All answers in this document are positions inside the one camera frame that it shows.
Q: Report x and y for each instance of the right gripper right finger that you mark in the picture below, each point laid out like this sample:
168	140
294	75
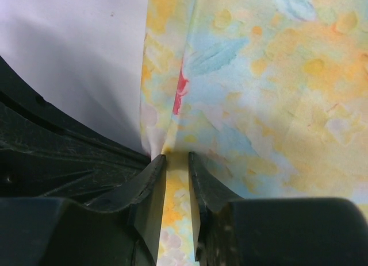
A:
231	230

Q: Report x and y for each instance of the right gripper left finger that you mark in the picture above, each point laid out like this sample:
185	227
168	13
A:
120	227

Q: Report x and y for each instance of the pastel floral skirt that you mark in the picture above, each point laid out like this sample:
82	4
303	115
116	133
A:
271	93

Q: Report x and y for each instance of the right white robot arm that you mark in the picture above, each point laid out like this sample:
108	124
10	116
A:
70	196

